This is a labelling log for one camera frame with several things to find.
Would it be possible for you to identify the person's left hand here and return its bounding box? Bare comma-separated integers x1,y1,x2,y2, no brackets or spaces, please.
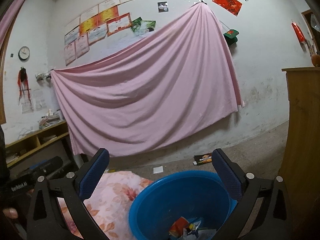
1,206,20,220

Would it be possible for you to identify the green photo print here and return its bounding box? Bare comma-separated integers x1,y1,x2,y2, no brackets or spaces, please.
139,20,157,37
131,17,143,33

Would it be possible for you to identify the red hanging packet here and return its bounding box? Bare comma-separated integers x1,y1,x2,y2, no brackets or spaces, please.
291,22,306,42

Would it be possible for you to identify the round wall clock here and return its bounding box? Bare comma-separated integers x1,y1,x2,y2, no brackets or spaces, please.
19,46,30,60

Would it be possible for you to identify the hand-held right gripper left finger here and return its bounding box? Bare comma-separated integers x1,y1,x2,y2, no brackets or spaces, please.
26,148,110,240

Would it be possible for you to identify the blue plastic basin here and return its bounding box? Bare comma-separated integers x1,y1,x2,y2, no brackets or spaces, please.
129,171,238,240

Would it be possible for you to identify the group of wall certificates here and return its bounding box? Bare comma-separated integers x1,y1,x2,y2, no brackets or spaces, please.
64,0,145,67

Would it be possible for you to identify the red paper poster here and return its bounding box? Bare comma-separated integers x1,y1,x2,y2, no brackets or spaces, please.
212,0,243,17

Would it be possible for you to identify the stack of books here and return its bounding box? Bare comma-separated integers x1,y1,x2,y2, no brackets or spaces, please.
38,109,64,130

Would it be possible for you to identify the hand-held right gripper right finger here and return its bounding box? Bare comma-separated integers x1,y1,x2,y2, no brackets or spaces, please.
212,148,293,240

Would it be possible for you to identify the wooden cabinet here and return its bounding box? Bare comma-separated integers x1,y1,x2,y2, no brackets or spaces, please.
277,67,320,240

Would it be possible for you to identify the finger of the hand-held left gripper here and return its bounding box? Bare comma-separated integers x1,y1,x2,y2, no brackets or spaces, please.
17,156,64,180

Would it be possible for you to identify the black orange snack packet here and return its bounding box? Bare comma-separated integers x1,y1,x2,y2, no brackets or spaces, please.
194,154,213,166

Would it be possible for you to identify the floral bedspread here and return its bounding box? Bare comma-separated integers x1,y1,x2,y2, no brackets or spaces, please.
56,171,154,240

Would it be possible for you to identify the pink hanging sheet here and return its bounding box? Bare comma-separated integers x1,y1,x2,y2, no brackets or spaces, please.
51,4,245,157

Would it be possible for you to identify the pink curtain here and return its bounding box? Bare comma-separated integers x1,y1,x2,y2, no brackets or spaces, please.
0,0,30,45

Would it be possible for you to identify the paper wall calendar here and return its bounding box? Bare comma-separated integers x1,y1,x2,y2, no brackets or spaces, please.
32,89,47,112
21,96,34,114

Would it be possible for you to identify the green cap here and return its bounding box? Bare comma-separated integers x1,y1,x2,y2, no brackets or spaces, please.
223,29,240,46

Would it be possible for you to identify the metal wall rack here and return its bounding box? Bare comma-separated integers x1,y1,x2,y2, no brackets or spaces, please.
36,71,52,82

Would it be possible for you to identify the wooden shelf desk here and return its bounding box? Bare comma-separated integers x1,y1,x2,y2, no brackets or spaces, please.
5,120,69,168

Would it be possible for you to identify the red hanging ribbon bundle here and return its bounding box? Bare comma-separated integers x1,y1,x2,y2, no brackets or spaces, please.
17,67,32,103

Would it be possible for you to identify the light blue cable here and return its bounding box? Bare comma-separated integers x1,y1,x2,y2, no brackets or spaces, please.
19,127,35,139

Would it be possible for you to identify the red pouch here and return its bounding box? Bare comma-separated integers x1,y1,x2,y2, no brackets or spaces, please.
170,217,190,237

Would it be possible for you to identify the wooden door frame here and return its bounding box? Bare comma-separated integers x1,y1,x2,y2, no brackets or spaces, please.
301,9,320,53

